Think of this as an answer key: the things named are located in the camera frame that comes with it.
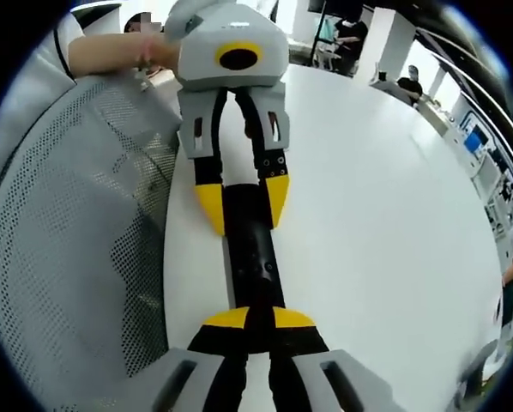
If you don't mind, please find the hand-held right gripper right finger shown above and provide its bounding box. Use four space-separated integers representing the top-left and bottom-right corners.
268 305 395 412

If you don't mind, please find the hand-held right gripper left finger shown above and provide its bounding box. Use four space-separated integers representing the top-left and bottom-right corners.
151 305 251 412

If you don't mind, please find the black remote control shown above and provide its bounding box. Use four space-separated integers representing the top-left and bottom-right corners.
220 181 286 319

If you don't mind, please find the person's left hand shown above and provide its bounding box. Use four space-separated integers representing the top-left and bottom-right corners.
141 33 184 70

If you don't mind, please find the person's head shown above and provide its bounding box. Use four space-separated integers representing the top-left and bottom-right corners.
123 12 143 34

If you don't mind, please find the black tripod stand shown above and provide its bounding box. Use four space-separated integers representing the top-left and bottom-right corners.
311 0 331 66

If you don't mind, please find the grey mesh office chair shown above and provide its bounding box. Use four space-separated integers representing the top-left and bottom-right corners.
0 76 184 412

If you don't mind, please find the person's white shirt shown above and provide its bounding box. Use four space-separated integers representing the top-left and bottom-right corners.
0 11 87 145

